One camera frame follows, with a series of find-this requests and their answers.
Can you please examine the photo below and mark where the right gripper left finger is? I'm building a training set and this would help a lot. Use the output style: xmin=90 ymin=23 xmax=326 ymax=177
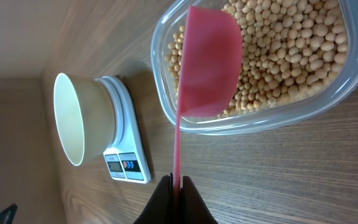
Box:
xmin=134 ymin=174 xmax=173 ymax=224

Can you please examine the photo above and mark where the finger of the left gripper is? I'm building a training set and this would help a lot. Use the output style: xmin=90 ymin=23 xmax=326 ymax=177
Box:
xmin=0 ymin=203 xmax=18 ymax=224

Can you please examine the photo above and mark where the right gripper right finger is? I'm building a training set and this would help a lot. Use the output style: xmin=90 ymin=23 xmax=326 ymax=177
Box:
xmin=180 ymin=176 xmax=218 ymax=224

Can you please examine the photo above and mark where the pink measuring scoop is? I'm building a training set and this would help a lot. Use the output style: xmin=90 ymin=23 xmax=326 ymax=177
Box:
xmin=173 ymin=6 xmax=242 ymax=194

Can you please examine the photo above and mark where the white digital kitchen scale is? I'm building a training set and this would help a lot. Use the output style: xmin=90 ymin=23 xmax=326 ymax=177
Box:
xmin=97 ymin=76 xmax=151 ymax=184

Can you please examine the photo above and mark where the white bowl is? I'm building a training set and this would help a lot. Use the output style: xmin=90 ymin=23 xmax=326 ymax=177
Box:
xmin=53 ymin=73 xmax=116 ymax=166

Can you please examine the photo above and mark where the clear plastic container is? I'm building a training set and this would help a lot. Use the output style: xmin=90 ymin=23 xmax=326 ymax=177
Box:
xmin=150 ymin=0 xmax=358 ymax=135

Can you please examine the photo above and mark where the soybeans pile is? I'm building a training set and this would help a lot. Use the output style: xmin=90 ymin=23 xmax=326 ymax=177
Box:
xmin=163 ymin=0 xmax=349 ymax=119

